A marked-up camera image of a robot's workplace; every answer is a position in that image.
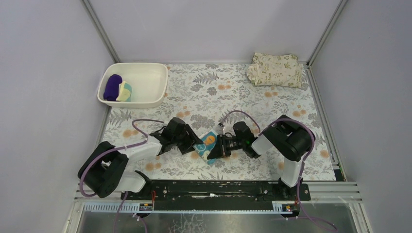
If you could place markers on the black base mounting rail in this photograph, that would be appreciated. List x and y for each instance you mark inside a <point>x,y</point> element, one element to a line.
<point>188,195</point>

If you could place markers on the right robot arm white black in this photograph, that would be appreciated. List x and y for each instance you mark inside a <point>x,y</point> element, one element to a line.
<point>290,137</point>

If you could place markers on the yellow teal patterned towel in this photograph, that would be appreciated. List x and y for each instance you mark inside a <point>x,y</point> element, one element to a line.
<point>125,92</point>

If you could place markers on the white rectangular basin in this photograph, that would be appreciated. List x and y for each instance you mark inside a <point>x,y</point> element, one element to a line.
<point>148,84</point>

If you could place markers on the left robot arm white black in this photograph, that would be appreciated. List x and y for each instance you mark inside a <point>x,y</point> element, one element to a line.
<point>105,169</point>

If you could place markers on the white bear patterned towel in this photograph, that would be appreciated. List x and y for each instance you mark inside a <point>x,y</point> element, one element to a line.
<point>208,143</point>

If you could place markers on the white cable duct strip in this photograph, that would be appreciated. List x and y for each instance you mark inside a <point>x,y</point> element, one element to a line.
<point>112,207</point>

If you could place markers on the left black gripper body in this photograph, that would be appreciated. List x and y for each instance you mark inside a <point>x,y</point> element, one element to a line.
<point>185,139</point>

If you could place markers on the purple towel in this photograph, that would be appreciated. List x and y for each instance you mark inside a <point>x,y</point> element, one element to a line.
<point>111,91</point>

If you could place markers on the floral patterned table mat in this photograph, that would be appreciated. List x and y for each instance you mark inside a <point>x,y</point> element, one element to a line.
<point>202,96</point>

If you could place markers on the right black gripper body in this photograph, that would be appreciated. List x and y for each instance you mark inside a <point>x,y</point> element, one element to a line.
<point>222,145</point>

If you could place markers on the cream patterned folded towel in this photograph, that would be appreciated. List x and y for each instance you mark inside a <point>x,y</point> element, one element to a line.
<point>281,70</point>

